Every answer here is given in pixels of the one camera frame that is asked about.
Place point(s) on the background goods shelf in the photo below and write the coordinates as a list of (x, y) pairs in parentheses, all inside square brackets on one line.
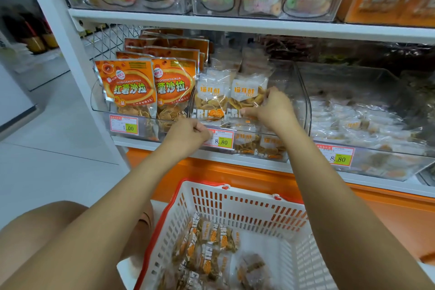
[(41, 69)]

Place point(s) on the person's right forearm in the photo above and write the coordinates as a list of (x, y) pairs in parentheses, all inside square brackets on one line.
[(346, 218)]

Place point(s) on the row of dark bottles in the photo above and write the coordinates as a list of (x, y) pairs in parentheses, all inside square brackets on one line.
[(27, 35)]

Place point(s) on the orange label snack bag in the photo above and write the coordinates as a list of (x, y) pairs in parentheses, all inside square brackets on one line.
[(374, 1), (421, 4)]

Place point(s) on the person's right hand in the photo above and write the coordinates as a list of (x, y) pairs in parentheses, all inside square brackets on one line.
[(277, 111)]

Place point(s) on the stack of orange packets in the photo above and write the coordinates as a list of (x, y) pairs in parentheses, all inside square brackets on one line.
[(129, 86)]

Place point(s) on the orange shelf base panel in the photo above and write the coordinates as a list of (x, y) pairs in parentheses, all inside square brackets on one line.
[(394, 215)]

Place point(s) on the white yellow price tag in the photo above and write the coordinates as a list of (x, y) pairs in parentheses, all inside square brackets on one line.
[(335, 155), (124, 124), (222, 138)]

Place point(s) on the white red-rimmed shopping basket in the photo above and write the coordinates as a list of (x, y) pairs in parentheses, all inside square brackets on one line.
[(238, 198)]

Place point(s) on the person's left hand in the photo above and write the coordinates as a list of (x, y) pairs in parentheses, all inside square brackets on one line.
[(183, 138)]

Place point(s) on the person's left forearm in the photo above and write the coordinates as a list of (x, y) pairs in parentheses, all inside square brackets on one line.
[(88, 232)]

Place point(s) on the row of clear snacks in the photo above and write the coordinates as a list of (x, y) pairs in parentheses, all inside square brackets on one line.
[(367, 123), (262, 142)]

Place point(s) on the pile of small brown snacks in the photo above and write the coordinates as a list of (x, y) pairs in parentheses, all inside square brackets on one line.
[(204, 249)]

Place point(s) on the white snack shelf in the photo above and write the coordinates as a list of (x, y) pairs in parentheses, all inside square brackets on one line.
[(238, 26)]

